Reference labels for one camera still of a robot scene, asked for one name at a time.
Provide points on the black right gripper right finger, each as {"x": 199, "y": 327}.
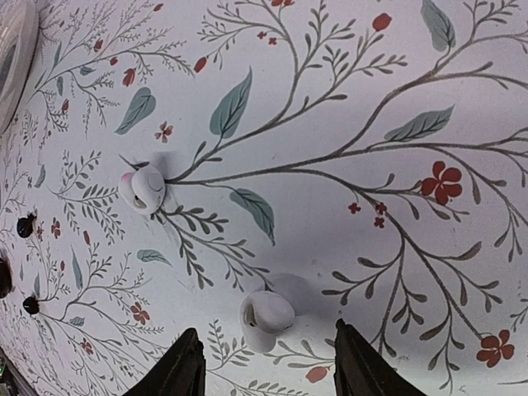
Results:
{"x": 360, "y": 369}

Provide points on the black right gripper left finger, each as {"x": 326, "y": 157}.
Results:
{"x": 179, "y": 372}

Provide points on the white earbud partial top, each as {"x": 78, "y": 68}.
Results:
{"x": 270, "y": 311}

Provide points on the white earbud silicone tip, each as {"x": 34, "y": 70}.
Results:
{"x": 144, "y": 188}

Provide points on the black open earbud case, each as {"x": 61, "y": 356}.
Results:
{"x": 5, "y": 279}

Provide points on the black earbud lower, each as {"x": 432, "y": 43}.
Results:
{"x": 31, "y": 305}

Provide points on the black earbud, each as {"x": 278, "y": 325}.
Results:
{"x": 31, "y": 305}
{"x": 24, "y": 226}

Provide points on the black earbud upper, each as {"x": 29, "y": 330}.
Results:
{"x": 24, "y": 226}

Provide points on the grey swirl ceramic plate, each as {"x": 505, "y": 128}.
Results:
{"x": 19, "y": 33}

